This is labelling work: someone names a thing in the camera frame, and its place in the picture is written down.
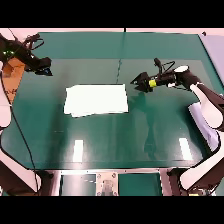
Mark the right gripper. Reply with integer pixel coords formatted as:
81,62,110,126
130,71,152,94

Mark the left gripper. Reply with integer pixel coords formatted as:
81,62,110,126
32,56,54,77

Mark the brown cardboard box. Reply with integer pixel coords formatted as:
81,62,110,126
1,57,27,104

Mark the white T-shirt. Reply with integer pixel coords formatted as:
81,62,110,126
63,83,130,119

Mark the pale lilac garment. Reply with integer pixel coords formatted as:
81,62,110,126
187,102,220,153

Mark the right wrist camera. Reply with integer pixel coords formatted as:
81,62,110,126
152,57,176,78

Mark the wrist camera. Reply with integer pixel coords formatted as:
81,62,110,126
22,33,45,51
152,57,176,78

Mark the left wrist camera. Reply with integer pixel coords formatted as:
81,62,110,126
22,33,45,51

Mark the black cable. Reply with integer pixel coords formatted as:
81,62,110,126
0,70,41,197

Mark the silver frame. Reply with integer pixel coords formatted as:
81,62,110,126
32,168,175,197

